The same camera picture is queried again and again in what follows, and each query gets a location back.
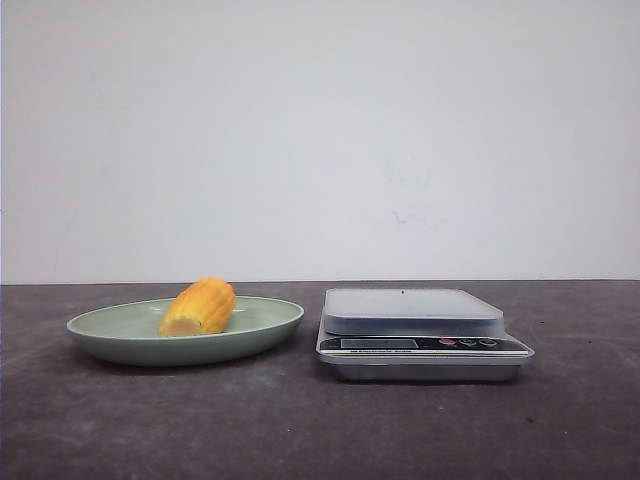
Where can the green plate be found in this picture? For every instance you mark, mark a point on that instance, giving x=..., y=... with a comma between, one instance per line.
x=128, y=333

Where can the silver digital kitchen scale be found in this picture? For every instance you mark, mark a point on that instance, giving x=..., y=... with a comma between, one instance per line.
x=416, y=334

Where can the yellow corn cob piece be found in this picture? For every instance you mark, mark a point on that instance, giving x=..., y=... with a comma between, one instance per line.
x=205, y=307

